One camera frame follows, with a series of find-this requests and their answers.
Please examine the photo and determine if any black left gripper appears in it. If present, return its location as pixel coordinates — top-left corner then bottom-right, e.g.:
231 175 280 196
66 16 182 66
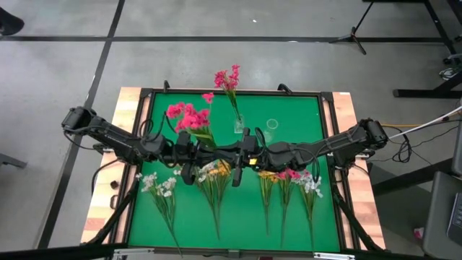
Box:
164 130 219 186

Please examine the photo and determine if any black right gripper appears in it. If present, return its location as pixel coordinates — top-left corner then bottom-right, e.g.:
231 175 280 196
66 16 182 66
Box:
216 126 275 188

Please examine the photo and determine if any white artificial flower bunch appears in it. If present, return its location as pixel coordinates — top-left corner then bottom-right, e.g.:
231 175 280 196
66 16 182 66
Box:
135 168 183 256
296 169 325 252
194 161 222 239

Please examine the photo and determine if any pink artificial flower bunch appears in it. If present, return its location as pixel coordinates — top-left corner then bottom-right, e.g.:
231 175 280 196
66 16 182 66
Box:
165 92 219 151
276 168 302 248
213 64 243 124

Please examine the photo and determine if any small ribbed glass vase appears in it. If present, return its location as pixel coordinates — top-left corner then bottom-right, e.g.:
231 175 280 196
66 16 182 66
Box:
233 114 246 134

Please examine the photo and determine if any tall smooth glass vase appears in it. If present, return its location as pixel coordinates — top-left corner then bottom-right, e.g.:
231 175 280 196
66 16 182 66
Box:
262 118 280 144

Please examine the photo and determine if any green table mat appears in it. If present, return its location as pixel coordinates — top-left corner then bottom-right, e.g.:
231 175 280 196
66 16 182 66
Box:
128 92 342 253

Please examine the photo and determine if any black diagonal support strut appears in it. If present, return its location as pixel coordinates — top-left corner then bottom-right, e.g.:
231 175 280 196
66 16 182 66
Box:
331 187 385 252
84 180 140 246

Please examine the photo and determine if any black tripod stand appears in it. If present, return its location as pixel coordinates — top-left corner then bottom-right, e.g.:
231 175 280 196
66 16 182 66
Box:
328 0 378 56

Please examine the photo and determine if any grey furniture leg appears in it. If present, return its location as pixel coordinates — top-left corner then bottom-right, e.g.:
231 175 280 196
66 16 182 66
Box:
0 152 28 169

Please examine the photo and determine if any white pole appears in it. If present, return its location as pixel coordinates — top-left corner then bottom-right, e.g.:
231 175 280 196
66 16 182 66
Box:
388 105 462 140

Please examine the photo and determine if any grey cabinet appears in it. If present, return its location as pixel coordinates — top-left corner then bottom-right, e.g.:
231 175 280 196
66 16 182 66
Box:
421 170 462 260

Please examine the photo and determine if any green and white shoe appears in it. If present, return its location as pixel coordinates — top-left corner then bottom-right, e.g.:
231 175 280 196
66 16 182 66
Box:
438 66 462 81

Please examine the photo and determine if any person's black shoe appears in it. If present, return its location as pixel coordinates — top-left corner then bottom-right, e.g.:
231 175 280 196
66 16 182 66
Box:
0 6 25 37

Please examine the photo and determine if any dark keypad device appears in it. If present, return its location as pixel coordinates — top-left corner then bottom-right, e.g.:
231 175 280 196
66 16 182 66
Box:
446 192 462 247

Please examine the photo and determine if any chair caster wheel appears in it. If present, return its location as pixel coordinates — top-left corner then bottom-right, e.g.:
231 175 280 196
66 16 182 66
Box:
443 53 462 66

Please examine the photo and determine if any black frame around mat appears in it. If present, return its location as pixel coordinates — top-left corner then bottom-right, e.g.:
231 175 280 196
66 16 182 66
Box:
110 86 362 258

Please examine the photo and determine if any silver metal bracket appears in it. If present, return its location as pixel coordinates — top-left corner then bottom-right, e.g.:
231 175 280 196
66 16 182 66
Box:
313 251 357 260
112 247 156 260

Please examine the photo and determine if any black cable bundle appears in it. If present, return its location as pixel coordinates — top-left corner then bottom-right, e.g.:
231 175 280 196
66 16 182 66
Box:
391 134 413 164

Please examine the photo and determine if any yellow floor cable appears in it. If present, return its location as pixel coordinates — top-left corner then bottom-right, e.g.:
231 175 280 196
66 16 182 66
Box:
380 121 423 129

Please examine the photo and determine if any black front rail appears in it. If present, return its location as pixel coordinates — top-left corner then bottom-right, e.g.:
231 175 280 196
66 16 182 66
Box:
0 243 462 260

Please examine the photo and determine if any black desk frame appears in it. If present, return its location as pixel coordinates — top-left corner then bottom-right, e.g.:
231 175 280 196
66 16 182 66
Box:
362 0 462 99

